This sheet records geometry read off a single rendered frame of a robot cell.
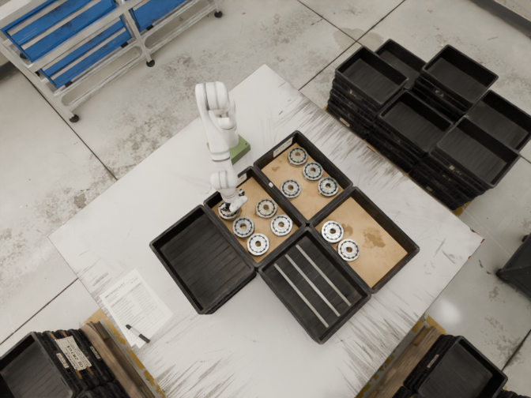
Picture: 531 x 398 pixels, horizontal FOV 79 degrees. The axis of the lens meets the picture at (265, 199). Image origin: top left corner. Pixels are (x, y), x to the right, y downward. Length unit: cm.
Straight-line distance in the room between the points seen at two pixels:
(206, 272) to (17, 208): 197
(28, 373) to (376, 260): 186
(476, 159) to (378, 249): 105
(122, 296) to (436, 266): 155
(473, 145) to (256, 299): 166
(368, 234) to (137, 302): 116
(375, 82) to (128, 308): 206
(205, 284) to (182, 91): 197
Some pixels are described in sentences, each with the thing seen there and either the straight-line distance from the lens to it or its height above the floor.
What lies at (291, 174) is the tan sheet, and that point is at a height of 83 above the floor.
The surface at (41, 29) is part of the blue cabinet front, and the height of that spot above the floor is 75.
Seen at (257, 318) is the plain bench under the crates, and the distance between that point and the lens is 164.
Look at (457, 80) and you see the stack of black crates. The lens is 270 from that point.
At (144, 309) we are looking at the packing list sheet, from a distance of 175.
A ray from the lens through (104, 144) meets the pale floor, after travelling 304.
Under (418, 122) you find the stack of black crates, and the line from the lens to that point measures 253.
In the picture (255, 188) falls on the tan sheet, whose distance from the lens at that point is 162.
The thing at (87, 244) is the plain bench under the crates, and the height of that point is 70.
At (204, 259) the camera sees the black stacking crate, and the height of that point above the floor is 83.
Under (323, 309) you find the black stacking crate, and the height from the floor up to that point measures 83.
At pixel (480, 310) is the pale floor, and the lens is 271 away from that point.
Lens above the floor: 234
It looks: 70 degrees down
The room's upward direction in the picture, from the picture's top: 5 degrees counter-clockwise
